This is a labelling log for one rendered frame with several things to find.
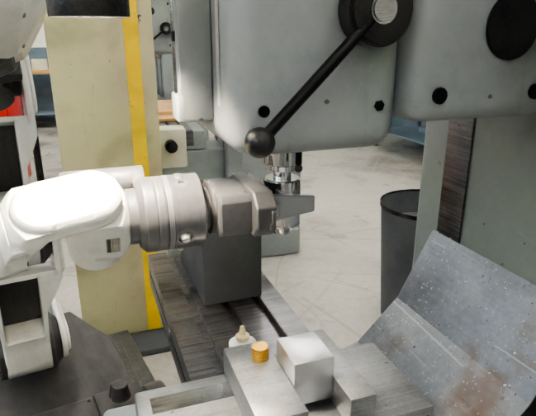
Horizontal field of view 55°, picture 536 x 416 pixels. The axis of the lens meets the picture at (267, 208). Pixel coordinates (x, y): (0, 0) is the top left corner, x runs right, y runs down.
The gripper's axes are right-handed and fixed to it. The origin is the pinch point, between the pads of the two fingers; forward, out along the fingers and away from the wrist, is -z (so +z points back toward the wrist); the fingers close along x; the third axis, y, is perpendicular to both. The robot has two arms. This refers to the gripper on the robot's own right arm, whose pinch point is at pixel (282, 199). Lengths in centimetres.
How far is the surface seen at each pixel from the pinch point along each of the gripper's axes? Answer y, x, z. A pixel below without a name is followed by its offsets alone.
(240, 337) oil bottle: 21.2, 3.2, 5.2
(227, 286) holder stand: 27.1, 30.1, -0.1
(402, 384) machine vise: 23.8, -10.8, -12.8
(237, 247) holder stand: 19.2, 30.1, -2.4
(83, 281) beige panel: 88, 172, 31
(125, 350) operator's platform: 83, 101, 18
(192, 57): -17.7, -2.0, 11.2
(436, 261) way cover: 19.2, 11.5, -34.2
